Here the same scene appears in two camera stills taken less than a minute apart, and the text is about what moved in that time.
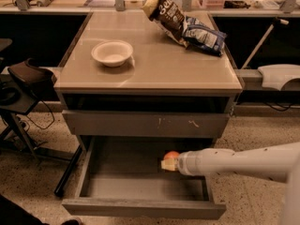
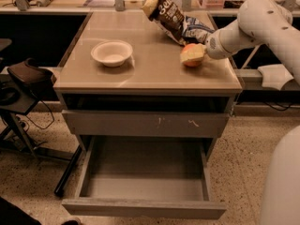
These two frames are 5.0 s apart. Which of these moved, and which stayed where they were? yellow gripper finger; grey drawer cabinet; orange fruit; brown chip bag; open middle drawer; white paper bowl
Moved: yellow gripper finger; orange fruit
Stayed: white paper bowl; open middle drawer; brown chip bag; grey drawer cabinet
